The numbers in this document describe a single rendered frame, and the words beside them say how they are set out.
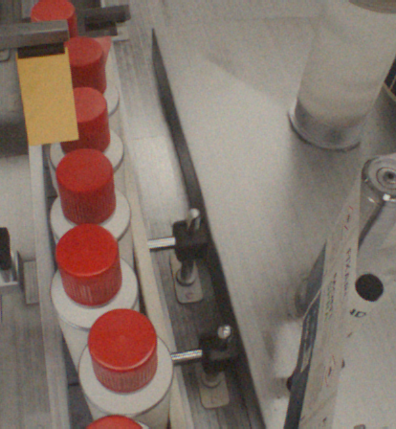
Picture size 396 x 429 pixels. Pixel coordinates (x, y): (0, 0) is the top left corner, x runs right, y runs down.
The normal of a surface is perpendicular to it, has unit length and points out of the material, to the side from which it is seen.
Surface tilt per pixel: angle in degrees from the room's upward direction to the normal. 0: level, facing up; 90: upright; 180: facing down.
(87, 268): 2
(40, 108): 49
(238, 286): 0
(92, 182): 2
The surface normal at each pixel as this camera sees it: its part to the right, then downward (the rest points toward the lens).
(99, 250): 0.04, -0.57
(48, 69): 0.22, 0.25
